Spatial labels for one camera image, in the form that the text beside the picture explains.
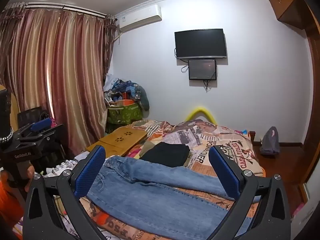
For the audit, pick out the wooden overhead cabinet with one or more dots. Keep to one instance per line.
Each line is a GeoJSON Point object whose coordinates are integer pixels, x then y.
{"type": "Point", "coordinates": [285, 0]}

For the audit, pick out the wooden bed frame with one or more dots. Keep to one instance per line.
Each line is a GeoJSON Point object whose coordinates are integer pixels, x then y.
{"type": "Point", "coordinates": [252, 136]}

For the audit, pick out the grey bag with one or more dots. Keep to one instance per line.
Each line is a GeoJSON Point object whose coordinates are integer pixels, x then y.
{"type": "Point", "coordinates": [270, 142]}

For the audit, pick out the yellow curved foam bar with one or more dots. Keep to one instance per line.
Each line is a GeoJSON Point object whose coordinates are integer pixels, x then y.
{"type": "Point", "coordinates": [200, 109]}

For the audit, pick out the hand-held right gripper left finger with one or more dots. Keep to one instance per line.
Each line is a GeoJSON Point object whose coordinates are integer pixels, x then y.
{"type": "Point", "coordinates": [90, 172]}

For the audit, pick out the black mesh chair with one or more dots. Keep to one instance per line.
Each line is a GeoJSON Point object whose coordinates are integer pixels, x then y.
{"type": "Point", "coordinates": [28, 115]}

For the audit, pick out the black wall television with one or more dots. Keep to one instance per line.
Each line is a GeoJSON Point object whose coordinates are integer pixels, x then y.
{"type": "Point", "coordinates": [200, 43]}

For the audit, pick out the pile of mixed clothes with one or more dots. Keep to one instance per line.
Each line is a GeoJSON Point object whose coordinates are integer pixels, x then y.
{"type": "Point", "coordinates": [127, 90]}

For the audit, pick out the printed blanket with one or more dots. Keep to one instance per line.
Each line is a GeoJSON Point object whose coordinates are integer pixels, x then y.
{"type": "Point", "coordinates": [225, 135]}

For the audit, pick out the black folded clothing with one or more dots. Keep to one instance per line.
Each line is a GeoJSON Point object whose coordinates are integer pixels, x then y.
{"type": "Point", "coordinates": [167, 153]}

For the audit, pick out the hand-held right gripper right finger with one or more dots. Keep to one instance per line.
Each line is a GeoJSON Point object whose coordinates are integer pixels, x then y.
{"type": "Point", "coordinates": [225, 172]}

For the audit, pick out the blue denim pants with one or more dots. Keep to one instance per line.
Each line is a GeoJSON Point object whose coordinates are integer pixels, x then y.
{"type": "Point", "coordinates": [150, 195]}

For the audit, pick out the white air conditioner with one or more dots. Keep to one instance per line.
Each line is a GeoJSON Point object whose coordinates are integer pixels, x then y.
{"type": "Point", "coordinates": [140, 17]}

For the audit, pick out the green storage box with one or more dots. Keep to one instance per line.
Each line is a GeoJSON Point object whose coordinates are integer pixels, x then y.
{"type": "Point", "coordinates": [125, 113]}

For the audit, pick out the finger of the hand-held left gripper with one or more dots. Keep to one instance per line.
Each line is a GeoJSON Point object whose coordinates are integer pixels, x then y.
{"type": "Point", "coordinates": [41, 125]}

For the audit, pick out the small black wall monitor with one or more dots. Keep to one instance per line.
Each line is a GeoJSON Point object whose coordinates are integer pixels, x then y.
{"type": "Point", "coordinates": [202, 69]}

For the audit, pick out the person's left hand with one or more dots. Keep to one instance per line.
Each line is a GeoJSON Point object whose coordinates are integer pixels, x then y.
{"type": "Point", "coordinates": [30, 175]}

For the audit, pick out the person's left forearm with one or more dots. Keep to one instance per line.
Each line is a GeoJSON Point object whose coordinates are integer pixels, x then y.
{"type": "Point", "coordinates": [10, 200]}

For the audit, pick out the white curtain rail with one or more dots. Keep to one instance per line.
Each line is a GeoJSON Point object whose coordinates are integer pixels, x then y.
{"type": "Point", "coordinates": [62, 7]}

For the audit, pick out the white furniture panel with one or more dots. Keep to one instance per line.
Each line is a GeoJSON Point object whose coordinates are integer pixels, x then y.
{"type": "Point", "coordinates": [306, 202]}

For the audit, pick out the pink cloth item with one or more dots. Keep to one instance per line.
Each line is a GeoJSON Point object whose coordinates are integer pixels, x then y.
{"type": "Point", "coordinates": [298, 208]}

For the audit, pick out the wooden lap desk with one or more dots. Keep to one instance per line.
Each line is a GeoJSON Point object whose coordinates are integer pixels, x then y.
{"type": "Point", "coordinates": [120, 137]}

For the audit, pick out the striped pink curtain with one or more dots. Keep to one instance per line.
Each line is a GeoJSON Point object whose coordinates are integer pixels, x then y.
{"type": "Point", "coordinates": [50, 67]}

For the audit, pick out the wooden door frame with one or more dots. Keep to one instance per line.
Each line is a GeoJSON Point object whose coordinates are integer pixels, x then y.
{"type": "Point", "coordinates": [313, 92]}

